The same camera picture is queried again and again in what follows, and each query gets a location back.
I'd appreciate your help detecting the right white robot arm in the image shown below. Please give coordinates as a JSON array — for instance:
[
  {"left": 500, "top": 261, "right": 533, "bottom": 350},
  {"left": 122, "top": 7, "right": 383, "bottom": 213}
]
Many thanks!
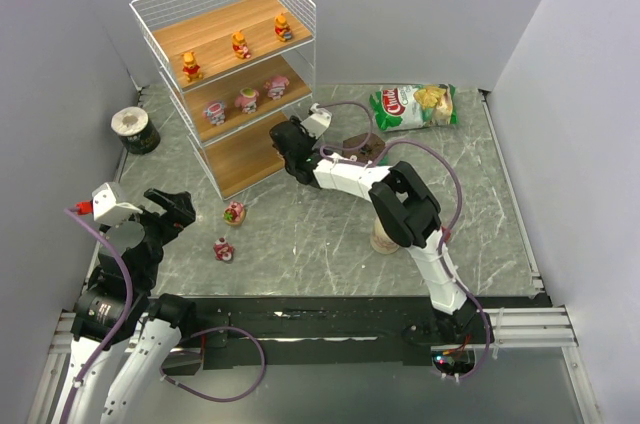
[{"left": 269, "top": 118, "right": 469, "bottom": 315}]

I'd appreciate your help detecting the pink bear cake toy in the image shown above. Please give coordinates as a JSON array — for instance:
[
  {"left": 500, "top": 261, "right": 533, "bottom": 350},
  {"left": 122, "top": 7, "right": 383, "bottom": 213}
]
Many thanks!
[{"left": 213, "top": 237, "right": 234, "bottom": 262}]

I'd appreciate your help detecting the red flat box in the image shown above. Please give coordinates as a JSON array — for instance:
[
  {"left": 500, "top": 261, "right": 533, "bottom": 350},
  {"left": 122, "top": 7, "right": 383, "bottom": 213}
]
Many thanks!
[{"left": 441, "top": 226, "right": 451, "bottom": 242}]

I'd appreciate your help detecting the orange bear red shirt toy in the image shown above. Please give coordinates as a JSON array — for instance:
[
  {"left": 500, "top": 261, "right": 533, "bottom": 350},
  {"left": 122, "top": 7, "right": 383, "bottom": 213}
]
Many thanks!
[{"left": 231, "top": 31, "right": 251, "bottom": 59}]

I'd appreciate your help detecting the pink bear green hat toy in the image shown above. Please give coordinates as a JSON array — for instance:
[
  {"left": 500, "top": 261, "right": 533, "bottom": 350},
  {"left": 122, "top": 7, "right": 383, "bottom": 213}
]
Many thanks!
[{"left": 234, "top": 87, "right": 260, "bottom": 114}]

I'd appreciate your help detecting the dark can white lid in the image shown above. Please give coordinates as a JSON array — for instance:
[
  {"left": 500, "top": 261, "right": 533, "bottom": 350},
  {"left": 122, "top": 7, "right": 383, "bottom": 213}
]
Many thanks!
[{"left": 111, "top": 107, "right": 161, "bottom": 155}]

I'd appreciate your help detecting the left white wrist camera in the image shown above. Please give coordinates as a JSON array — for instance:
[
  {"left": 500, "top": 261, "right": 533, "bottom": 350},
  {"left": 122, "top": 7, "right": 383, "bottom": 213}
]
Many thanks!
[{"left": 74, "top": 182, "right": 143, "bottom": 226}]

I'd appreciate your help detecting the green wrapped brown roll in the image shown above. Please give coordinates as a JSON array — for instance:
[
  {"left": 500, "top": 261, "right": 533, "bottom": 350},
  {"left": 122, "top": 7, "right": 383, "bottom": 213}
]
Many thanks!
[{"left": 342, "top": 133, "right": 386, "bottom": 164}]

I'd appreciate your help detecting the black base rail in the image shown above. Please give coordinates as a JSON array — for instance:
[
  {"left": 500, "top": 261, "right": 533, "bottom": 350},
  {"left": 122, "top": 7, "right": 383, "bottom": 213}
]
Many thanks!
[{"left": 182, "top": 293, "right": 551, "bottom": 370}]

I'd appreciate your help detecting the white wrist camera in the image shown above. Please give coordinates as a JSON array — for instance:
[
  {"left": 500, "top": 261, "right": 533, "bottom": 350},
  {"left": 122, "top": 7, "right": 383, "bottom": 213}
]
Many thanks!
[
  {"left": 301, "top": 103, "right": 332, "bottom": 140},
  {"left": 74, "top": 182, "right": 143, "bottom": 226}
]

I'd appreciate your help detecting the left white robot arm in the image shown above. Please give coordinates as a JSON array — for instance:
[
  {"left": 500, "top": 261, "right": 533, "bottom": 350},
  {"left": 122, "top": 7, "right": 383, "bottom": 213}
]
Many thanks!
[{"left": 53, "top": 182, "right": 196, "bottom": 423}]

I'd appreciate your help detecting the white wire wooden shelf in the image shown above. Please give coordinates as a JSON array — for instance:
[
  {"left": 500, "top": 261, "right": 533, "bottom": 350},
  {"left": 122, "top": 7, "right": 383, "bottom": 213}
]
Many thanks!
[{"left": 130, "top": 0, "right": 317, "bottom": 199}]

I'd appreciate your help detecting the pink blue bear toy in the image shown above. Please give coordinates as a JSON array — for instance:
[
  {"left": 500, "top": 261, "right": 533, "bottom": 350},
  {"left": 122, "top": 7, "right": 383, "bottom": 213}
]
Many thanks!
[{"left": 203, "top": 101, "right": 226, "bottom": 126}]

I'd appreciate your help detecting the small orange bear toy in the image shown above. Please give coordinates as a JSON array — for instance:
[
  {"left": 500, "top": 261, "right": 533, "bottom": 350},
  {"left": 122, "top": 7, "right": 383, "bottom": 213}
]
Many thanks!
[{"left": 274, "top": 14, "right": 294, "bottom": 42}]

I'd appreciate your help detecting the cream plastic cup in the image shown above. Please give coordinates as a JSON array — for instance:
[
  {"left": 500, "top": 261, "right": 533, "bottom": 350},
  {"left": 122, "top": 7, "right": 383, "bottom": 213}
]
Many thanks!
[{"left": 370, "top": 218, "right": 400, "bottom": 255}]

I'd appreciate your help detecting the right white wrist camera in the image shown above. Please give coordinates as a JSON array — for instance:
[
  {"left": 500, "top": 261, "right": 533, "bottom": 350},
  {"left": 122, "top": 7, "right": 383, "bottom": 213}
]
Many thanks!
[{"left": 301, "top": 103, "right": 332, "bottom": 140}]

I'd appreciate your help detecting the green chips bag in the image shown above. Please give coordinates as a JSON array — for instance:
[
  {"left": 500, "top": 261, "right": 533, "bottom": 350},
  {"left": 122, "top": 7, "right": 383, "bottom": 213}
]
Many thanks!
[{"left": 368, "top": 84, "right": 458, "bottom": 132}]

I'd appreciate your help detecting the pink bear strawberry donut toy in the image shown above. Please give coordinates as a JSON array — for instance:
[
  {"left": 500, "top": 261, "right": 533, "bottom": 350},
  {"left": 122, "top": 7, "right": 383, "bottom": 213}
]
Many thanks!
[{"left": 223, "top": 201, "right": 246, "bottom": 226}]

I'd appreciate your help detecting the pink pig purple bow toy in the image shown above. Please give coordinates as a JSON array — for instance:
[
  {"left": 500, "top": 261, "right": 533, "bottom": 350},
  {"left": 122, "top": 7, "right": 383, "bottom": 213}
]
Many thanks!
[{"left": 264, "top": 75, "right": 290, "bottom": 100}]

